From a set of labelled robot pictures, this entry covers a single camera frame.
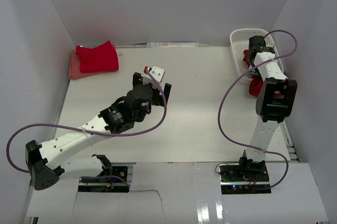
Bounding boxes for white perforated plastic basket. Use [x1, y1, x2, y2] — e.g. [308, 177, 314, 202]
[230, 27, 285, 85]

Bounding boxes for dark red t-shirt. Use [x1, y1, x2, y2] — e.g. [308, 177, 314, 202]
[243, 50, 263, 97]

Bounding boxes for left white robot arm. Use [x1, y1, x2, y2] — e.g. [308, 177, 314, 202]
[25, 66, 172, 190]

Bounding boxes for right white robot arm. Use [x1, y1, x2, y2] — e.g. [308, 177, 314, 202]
[239, 36, 298, 179]

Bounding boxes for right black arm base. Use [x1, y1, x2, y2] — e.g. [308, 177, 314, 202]
[215, 162, 271, 195]

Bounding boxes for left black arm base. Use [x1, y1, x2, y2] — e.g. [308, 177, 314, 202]
[78, 165, 132, 193]

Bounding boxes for papers at table back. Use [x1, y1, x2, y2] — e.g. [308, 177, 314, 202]
[147, 42, 199, 48]

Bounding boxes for folded bright red t-shirt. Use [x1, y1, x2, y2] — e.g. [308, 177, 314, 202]
[76, 40, 119, 74]

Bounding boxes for folded pink t-shirt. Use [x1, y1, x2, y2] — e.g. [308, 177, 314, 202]
[68, 50, 86, 80]

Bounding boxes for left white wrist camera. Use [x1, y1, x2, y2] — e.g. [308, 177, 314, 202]
[143, 66, 165, 83]

